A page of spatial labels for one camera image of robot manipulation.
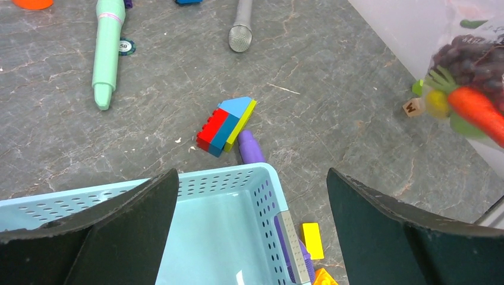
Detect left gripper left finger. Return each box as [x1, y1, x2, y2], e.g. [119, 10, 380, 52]
[1, 169, 179, 284]

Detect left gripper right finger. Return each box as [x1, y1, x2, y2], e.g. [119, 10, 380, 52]
[326, 168, 503, 284]

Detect light blue plastic basket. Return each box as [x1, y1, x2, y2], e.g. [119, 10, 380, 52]
[1, 163, 294, 284]

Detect orange toy carrot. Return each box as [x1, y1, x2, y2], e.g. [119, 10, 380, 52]
[424, 67, 503, 148]

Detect clear orange zip bag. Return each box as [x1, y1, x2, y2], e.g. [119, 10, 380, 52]
[422, 1, 503, 148]

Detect dark red grape bunch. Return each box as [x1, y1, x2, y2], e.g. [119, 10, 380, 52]
[433, 34, 503, 97]

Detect green toy apple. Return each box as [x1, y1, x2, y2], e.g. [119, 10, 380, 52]
[449, 112, 487, 139]

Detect yellow toy corn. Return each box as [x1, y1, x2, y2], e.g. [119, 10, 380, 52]
[424, 90, 451, 119]

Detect green toy cucumber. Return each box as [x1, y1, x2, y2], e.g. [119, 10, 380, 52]
[459, 19, 488, 29]

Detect orange lego brick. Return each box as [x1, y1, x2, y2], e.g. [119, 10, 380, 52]
[312, 268, 338, 285]

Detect yellow flat brick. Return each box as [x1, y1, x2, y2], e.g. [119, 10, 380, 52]
[301, 223, 325, 260]

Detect wooden letter cube M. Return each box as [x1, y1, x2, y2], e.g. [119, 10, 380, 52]
[402, 97, 426, 118]

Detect multicolour stacked brick block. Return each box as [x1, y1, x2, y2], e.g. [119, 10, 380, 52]
[196, 96, 257, 157]

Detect purple toy cylinder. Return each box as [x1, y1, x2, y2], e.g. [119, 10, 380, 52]
[238, 130, 315, 284]

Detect green small cube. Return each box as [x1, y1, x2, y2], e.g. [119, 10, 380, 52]
[411, 80, 424, 97]

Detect small green poker chip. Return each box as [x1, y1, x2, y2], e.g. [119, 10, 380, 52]
[118, 37, 136, 56]

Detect mint green toy pen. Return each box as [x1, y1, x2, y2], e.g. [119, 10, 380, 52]
[92, 0, 125, 110]

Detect grey toy microphone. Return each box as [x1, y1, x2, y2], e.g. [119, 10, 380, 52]
[228, 0, 253, 53]

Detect blue toy car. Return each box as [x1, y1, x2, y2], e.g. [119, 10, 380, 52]
[175, 0, 203, 5]

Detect orange toy half ring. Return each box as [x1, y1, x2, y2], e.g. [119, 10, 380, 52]
[11, 0, 54, 11]

